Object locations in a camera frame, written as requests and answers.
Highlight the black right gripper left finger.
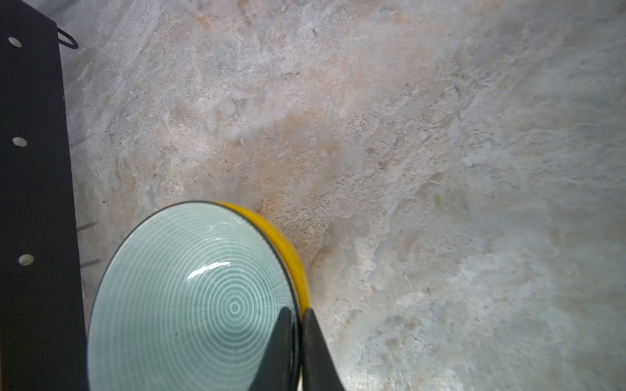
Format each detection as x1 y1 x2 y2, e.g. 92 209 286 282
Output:
249 307 293 391

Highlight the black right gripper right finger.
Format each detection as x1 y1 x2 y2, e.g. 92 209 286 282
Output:
302 308 345 391

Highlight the yellow bowl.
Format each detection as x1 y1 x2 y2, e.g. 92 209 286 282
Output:
217 201 310 320

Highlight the teal striped bowl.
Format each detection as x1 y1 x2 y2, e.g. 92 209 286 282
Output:
87 201 299 390

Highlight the black wire dish rack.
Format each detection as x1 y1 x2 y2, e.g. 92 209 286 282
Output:
1 1 88 390

